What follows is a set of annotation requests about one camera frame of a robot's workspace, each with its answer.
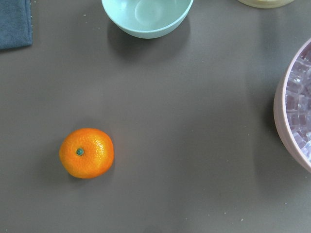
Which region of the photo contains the mint green bowl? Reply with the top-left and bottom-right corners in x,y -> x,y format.
102,0 -> 193,39

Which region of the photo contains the wooden stand with base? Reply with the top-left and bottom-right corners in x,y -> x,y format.
238,0 -> 294,9

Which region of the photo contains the pink bowl with ice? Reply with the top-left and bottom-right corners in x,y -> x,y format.
273,40 -> 311,172

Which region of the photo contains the dark grey cloth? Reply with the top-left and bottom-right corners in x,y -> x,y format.
0,0 -> 33,50

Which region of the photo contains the orange mandarin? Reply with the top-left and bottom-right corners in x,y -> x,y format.
59,128 -> 114,179

